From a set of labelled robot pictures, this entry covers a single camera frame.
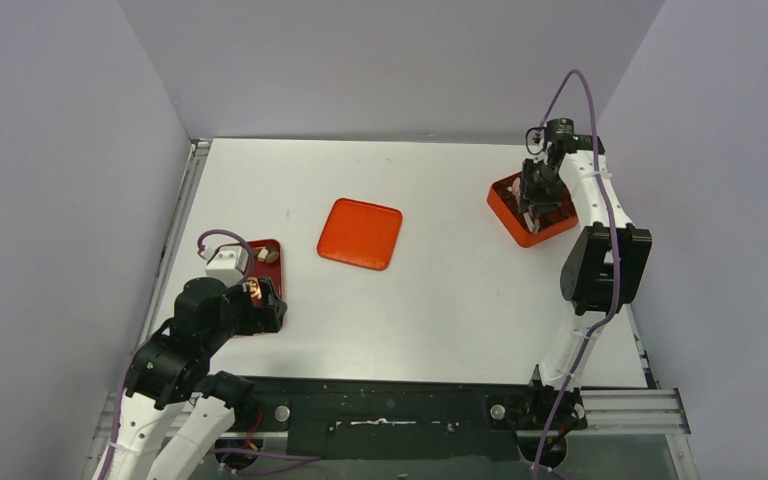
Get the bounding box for red chocolate tray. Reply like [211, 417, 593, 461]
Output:
[236, 239, 284, 336]

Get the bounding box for orange box lid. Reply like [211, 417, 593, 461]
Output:
[316, 198, 403, 271]

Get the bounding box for orange compartment chocolate box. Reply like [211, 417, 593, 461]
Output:
[487, 174, 578, 248]

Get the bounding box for aluminium table edge rail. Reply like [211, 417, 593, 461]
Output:
[155, 139, 212, 286]

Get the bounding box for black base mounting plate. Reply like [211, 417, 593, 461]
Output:
[165, 374, 597, 462]

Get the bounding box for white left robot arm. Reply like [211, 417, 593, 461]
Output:
[94, 277, 287, 479]

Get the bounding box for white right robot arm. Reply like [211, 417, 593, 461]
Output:
[515, 118, 653, 391]

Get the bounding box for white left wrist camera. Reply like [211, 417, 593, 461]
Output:
[204, 245, 253, 287]

